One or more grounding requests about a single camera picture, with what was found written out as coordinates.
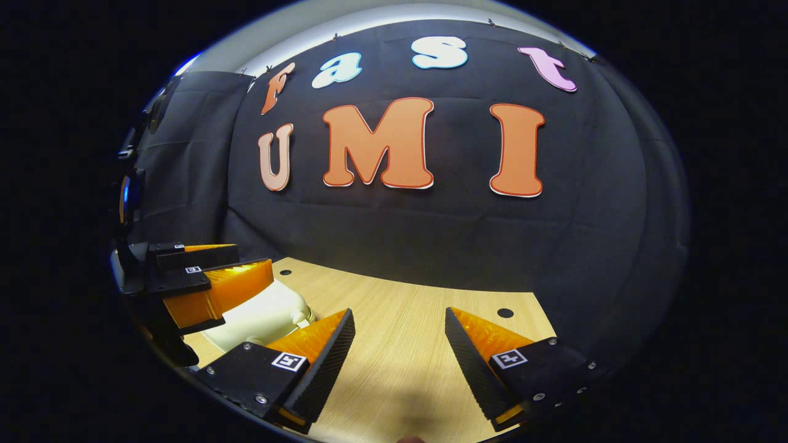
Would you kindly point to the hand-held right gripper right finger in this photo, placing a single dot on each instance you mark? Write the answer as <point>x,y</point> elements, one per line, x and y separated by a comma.
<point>477,381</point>

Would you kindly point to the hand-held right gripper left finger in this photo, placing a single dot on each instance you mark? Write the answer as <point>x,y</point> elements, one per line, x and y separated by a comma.
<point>326,375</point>

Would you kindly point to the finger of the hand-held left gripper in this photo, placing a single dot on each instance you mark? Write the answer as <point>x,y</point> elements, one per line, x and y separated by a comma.
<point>197,253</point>
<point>184,283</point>

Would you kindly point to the pale yellow suitcase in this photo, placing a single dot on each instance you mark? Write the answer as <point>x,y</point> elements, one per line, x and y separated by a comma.
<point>265,320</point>

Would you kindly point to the black backdrop cloth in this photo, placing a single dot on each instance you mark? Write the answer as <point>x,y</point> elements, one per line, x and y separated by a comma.
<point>431,234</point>

